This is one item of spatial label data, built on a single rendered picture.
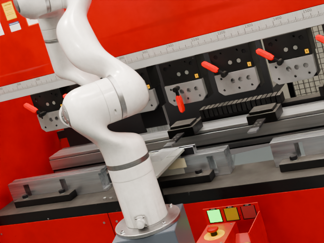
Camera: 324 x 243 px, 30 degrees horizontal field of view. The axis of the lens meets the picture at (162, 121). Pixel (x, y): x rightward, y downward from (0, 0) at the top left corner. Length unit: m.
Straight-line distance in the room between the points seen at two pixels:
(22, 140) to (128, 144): 1.46
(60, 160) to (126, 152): 1.35
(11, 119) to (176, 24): 1.12
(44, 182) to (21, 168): 0.31
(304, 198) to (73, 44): 0.95
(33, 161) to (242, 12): 1.42
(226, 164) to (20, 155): 1.12
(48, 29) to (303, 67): 0.84
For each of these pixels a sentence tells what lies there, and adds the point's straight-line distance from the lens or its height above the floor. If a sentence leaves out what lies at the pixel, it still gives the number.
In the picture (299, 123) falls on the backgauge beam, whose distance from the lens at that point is 2.42.
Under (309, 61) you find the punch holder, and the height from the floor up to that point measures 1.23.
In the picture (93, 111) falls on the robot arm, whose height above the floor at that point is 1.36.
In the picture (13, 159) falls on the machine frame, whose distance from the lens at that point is 2.93.
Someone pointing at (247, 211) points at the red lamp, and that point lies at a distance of 2.07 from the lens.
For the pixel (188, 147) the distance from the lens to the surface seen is 2.30.
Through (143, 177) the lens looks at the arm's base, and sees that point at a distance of 1.62.
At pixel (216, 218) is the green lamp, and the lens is 2.12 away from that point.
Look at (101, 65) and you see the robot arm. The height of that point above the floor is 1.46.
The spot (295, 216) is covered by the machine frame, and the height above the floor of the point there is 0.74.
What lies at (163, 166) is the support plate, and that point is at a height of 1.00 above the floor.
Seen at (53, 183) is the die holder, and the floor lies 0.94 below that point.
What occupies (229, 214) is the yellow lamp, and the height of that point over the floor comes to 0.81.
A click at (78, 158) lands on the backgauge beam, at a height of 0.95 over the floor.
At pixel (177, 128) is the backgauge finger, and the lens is 2.53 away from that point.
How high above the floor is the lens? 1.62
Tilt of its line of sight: 13 degrees down
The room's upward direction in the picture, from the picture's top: 17 degrees counter-clockwise
